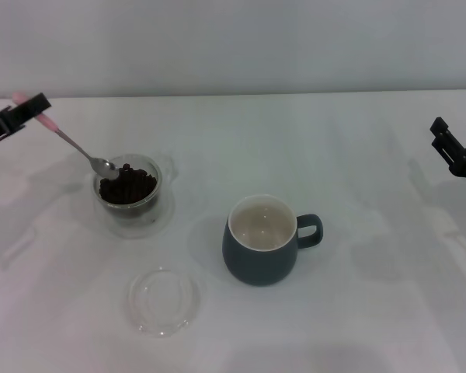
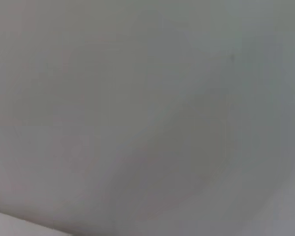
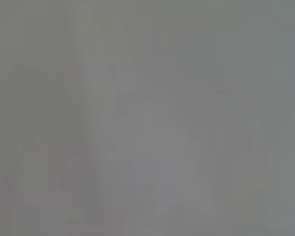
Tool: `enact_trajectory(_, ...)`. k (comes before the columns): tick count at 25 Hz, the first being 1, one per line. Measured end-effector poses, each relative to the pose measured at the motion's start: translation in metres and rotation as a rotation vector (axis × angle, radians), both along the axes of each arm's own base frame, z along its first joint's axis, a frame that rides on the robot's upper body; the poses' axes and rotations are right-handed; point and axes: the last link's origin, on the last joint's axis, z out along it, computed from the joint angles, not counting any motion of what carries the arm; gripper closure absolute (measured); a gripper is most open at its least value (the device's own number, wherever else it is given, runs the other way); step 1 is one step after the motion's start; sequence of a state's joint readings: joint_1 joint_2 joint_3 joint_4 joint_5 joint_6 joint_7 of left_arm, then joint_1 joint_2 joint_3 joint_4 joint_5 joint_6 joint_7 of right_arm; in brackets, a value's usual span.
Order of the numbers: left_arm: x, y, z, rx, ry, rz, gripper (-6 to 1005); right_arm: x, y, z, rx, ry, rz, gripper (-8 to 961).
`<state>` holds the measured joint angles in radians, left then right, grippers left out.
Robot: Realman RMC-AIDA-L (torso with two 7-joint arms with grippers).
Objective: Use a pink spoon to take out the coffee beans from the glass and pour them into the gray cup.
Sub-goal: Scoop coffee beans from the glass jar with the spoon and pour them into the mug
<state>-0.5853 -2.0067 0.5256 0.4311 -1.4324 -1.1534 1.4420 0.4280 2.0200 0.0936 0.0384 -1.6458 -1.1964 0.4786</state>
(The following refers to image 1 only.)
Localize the dark green ceramic mug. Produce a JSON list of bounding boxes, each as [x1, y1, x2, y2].
[[221, 193, 325, 288]]

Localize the clear double-wall glass cup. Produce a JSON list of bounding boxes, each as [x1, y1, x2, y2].
[[92, 154, 179, 221]]

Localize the pink handled metal spoon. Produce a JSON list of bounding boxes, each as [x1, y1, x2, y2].
[[12, 91, 120, 181]]

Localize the pile of dark coffee beans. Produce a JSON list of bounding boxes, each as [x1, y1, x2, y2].
[[99, 162, 158, 206]]

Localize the clear glass saucer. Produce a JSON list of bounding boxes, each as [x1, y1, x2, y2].
[[94, 182, 176, 239]]

